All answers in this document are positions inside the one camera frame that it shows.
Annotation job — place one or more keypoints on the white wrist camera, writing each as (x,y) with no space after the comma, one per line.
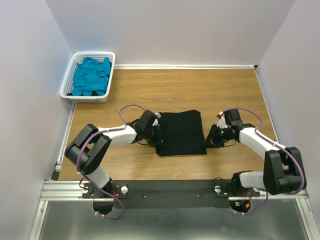
(156,121)
(221,120)

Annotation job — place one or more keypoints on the aluminium rail frame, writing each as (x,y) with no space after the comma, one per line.
(58,191)

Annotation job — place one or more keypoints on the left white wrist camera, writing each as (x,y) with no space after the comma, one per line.
(156,121)

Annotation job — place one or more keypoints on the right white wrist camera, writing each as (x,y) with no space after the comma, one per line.
(221,120)

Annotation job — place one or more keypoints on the white plastic basket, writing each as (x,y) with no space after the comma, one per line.
(67,83)

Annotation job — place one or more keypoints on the black t shirt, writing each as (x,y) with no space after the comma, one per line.
(182,134)

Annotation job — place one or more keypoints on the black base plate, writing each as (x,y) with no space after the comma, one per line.
(169,194)

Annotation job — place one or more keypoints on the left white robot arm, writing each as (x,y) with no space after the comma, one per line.
(89,147)

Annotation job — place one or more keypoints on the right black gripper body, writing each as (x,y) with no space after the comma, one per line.
(218,136)

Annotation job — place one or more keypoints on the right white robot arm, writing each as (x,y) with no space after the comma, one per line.
(283,170)

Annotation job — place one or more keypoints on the blue t shirt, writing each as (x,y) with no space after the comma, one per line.
(91,77)

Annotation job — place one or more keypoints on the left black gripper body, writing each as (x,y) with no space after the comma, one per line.
(153,135)

